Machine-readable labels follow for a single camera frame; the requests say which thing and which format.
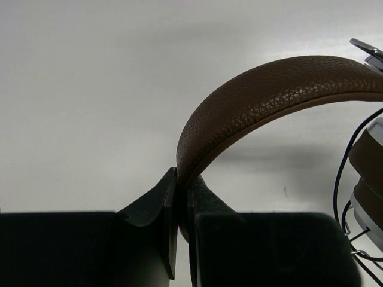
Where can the brown silver headphones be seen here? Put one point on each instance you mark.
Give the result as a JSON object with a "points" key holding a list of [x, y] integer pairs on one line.
{"points": [[267, 93]]}

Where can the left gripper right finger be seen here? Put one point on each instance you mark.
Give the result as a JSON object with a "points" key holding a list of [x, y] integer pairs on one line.
{"points": [[227, 248]]}

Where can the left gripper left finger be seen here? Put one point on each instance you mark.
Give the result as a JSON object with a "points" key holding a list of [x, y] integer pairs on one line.
{"points": [[135, 246]]}

